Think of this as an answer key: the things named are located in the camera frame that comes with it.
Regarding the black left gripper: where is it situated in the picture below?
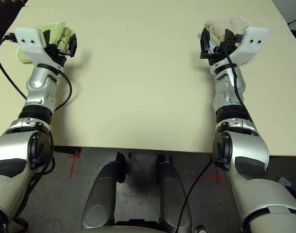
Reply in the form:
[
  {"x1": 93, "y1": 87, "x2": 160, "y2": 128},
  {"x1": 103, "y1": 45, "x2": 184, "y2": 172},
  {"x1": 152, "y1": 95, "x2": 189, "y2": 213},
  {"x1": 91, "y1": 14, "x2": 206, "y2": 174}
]
[{"x1": 42, "y1": 30, "x2": 78, "y2": 67}]

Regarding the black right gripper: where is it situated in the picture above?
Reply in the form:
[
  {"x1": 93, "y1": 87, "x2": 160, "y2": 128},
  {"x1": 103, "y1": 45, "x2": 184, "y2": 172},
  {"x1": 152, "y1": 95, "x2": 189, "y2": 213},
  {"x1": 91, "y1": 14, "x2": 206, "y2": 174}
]
[{"x1": 199, "y1": 27, "x2": 238, "y2": 66}]

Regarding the beige towel white trim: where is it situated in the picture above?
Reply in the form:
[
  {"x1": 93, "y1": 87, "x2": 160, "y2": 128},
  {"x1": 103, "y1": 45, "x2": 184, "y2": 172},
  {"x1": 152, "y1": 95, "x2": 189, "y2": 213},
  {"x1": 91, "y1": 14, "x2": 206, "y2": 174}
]
[{"x1": 202, "y1": 16, "x2": 252, "y2": 50}]

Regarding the green folded towel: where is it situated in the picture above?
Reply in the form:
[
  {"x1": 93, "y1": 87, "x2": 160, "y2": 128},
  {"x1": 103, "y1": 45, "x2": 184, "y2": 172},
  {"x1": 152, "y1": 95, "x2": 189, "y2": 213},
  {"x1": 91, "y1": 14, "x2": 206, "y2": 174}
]
[{"x1": 15, "y1": 21, "x2": 77, "y2": 65}]

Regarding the black table leg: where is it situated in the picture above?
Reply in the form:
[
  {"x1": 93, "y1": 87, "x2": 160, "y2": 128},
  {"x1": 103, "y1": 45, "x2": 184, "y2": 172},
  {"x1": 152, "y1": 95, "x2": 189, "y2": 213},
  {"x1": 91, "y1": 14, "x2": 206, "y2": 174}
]
[{"x1": 53, "y1": 146, "x2": 81, "y2": 156}]

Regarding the silver robot left leg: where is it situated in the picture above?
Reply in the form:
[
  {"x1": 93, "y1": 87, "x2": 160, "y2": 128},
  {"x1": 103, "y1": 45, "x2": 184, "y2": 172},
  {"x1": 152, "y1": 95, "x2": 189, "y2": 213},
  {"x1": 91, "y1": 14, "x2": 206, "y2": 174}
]
[{"x1": 81, "y1": 155, "x2": 127, "y2": 230}]

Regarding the silver robot leg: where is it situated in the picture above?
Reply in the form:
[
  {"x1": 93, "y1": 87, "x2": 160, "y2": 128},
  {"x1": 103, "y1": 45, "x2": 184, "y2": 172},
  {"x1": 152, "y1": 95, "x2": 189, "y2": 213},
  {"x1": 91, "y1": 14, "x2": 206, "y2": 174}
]
[
  {"x1": 156, "y1": 154, "x2": 192, "y2": 233},
  {"x1": 81, "y1": 155, "x2": 127, "y2": 230}
]

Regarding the light blue floor scrap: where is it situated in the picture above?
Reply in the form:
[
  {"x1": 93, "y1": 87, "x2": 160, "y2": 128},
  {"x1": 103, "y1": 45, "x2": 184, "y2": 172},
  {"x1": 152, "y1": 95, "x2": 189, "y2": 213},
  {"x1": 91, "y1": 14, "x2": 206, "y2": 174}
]
[{"x1": 278, "y1": 176, "x2": 292, "y2": 187}]

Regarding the silver robot right leg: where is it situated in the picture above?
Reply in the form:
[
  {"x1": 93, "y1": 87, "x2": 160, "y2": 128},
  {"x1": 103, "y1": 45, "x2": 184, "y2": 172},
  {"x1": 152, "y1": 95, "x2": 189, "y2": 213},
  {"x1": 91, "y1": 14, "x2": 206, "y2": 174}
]
[{"x1": 156, "y1": 154, "x2": 192, "y2": 233}]

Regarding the grey robot waist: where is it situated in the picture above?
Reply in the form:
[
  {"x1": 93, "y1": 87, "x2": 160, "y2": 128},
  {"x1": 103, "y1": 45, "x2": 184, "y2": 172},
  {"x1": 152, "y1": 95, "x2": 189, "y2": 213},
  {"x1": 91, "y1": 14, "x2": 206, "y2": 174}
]
[{"x1": 76, "y1": 224, "x2": 189, "y2": 233}]

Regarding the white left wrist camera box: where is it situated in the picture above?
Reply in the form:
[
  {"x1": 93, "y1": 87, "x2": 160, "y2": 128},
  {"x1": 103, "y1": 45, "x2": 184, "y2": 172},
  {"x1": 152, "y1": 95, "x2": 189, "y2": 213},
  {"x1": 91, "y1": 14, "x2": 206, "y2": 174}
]
[{"x1": 13, "y1": 27, "x2": 64, "y2": 70}]

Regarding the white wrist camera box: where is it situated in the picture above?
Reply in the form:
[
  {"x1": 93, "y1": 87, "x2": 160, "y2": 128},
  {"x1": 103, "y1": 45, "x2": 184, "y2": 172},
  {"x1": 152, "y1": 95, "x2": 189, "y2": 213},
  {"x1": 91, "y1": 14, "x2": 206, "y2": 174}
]
[
  {"x1": 13, "y1": 27, "x2": 64, "y2": 70},
  {"x1": 209, "y1": 26, "x2": 271, "y2": 74}
]

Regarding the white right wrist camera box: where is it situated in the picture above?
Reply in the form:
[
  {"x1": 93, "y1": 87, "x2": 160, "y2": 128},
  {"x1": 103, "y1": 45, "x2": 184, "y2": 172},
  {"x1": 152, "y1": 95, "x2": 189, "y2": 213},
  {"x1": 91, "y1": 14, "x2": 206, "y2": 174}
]
[{"x1": 209, "y1": 26, "x2": 271, "y2": 74}]

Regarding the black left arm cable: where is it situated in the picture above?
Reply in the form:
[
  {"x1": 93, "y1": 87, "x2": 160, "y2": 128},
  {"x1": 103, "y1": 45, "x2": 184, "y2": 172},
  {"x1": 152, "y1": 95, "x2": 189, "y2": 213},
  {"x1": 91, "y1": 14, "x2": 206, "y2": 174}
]
[{"x1": 0, "y1": 33, "x2": 74, "y2": 113}]

